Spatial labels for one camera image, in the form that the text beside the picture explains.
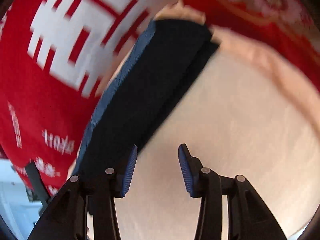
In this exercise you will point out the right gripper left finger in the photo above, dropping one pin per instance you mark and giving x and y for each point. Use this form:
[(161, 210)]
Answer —
[(65, 217)]

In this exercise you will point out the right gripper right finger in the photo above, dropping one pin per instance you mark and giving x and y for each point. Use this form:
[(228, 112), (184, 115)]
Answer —
[(248, 215)]

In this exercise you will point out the black pants with blue trim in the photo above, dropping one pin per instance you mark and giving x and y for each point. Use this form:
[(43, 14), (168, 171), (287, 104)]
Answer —
[(164, 62)]

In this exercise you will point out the cream fleece blanket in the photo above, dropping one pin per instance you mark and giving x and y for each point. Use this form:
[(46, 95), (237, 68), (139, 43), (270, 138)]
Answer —
[(250, 112)]

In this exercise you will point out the red blanket with white characters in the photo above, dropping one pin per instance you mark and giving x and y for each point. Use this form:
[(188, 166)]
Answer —
[(56, 56)]

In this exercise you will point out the red embroidered cushion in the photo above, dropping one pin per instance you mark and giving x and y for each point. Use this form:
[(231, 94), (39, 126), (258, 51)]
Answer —
[(288, 26)]

